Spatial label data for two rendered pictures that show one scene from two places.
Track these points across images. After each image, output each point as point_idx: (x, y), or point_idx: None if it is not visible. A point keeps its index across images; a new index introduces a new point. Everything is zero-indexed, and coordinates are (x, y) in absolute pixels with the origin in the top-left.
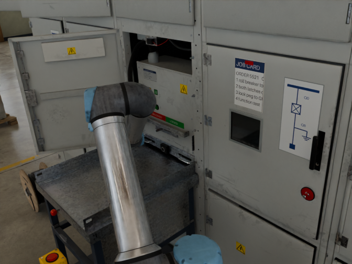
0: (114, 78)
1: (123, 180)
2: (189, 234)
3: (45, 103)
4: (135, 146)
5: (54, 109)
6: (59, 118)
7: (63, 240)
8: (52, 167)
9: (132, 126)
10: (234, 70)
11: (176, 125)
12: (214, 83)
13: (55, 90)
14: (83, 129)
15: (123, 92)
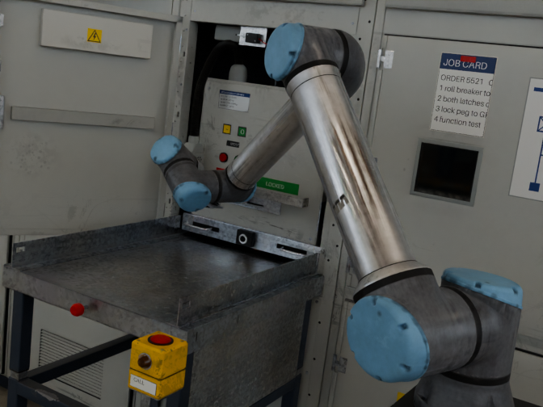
0: (153, 105)
1: (368, 159)
2: (290, 400)
3: (15, 129)
4: (238, 199)
5: (29, 144)
6: (35, 164)
7: (48, 398)
8: (43, 241)
9: (288, 132)
10: (437, 73)
11: (279, 190)
12: (393, 98)
13: (41, 106)
14: (74, 195)
15: (343, 38)
